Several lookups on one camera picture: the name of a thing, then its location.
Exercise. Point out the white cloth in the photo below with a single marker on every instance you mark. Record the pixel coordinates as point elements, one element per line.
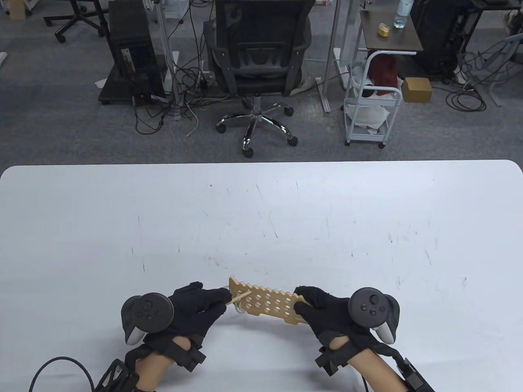
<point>367,114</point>

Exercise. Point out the wooden crocodile lacing toy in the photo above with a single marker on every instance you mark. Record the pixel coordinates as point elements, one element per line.
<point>233,283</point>

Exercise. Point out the black equipment cabinet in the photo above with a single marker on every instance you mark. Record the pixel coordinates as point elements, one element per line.
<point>437,36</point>

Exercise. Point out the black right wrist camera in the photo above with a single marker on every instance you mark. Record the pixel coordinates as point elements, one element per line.
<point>414,377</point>

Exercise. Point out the black glove sensor module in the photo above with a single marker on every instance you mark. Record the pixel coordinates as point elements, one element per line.
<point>327,363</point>
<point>190,359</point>

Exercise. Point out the black left glove sensor module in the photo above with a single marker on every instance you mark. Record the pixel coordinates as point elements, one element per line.
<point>190,359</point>

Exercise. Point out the black swivel chair base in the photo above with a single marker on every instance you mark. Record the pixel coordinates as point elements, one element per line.
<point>77,12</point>

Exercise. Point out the person's left forearm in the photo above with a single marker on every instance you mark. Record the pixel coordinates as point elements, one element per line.
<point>153,367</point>

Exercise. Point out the person's left hand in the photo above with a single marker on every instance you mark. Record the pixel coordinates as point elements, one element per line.
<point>192,314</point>

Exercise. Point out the black right glove sensor module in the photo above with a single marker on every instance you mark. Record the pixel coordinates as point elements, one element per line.
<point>327,363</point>

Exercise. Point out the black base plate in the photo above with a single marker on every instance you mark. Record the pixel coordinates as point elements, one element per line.
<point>112,92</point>

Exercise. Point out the clear plastic box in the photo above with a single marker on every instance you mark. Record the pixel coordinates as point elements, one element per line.
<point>175,8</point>

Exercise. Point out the black grey hand controller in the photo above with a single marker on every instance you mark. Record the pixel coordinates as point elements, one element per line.
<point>149,312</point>
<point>372,306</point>

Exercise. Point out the small yellow case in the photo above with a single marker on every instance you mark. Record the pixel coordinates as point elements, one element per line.
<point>383,30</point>

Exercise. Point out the small cardboard box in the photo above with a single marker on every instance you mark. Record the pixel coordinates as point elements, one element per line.
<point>16,9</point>

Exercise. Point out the black mesh office chair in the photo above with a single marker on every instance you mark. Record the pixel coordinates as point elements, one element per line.
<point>261,36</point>

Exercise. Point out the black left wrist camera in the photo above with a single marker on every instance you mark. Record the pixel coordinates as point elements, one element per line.
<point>116,375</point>

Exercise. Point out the brown cardboard box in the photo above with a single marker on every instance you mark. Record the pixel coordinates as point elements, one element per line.
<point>416,90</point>

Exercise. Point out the person's right forearm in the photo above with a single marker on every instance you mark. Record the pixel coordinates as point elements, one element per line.
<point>376,371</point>

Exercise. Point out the dark red bag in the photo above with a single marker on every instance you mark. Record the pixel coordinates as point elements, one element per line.
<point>384,71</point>

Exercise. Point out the grey desk leg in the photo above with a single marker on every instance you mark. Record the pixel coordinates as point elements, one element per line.
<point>494,92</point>

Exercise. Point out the aluminium frame post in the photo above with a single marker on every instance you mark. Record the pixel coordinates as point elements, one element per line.
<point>331,41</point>
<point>163,41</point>

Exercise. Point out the dark brown side table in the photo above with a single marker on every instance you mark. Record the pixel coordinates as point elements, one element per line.
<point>394,41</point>

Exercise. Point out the black grey left hand controller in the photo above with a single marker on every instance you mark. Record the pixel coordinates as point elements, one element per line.
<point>149,312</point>

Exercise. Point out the white rolling cart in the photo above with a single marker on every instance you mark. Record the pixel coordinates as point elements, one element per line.
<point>393,118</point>

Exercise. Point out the black grey right hand controller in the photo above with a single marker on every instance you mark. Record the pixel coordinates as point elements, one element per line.
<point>372,306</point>

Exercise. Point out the black computer tower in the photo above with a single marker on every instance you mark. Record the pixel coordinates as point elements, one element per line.
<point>130,36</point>

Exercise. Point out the white floor object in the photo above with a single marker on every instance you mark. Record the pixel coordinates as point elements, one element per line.
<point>2,59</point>

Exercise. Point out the clear water bottle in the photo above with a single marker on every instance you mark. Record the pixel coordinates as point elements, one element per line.
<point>402,12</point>

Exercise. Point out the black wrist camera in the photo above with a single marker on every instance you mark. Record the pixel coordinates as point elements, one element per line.
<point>116,375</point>
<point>414,377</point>

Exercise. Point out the person's right hand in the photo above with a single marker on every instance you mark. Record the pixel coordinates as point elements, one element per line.
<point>331,318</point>

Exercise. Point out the white paper sheet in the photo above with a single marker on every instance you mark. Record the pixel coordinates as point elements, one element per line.
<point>101,83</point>

